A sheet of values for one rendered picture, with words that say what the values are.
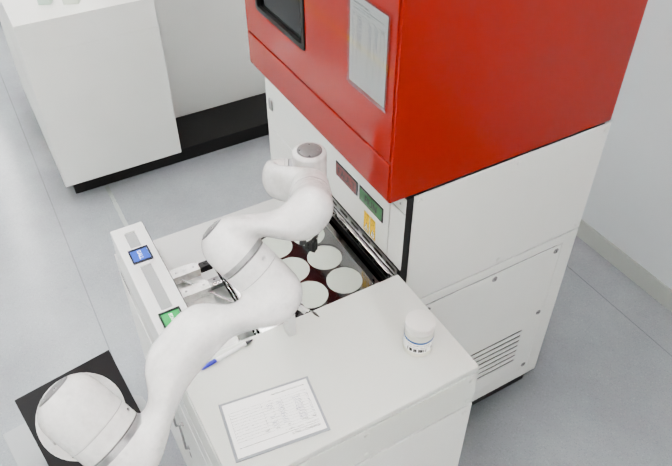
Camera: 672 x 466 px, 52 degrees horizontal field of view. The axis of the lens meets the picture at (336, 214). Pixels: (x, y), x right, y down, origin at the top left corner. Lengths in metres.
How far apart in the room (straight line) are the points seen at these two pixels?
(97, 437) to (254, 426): 0.40
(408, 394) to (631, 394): 1.53
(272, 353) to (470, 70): 0.80
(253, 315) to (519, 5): 0.86
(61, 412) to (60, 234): 2.42
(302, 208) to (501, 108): 0.63
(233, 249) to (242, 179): 2.49
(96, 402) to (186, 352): 0.17
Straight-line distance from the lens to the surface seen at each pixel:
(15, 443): 1.85
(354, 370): 1.63
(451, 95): 1.57
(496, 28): 1.56
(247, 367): 1.64
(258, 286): 1.27
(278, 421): 1.55
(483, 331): 2.34
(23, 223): 3.77
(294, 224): 1.27
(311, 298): 1.86
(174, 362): 1.26
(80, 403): 1.26
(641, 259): 3.35
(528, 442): 2.74
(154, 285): 1.87
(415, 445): 1.77
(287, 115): 2.19
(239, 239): 1.25
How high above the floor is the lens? 2.28
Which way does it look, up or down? 41 degrees down
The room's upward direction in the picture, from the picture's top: straight up
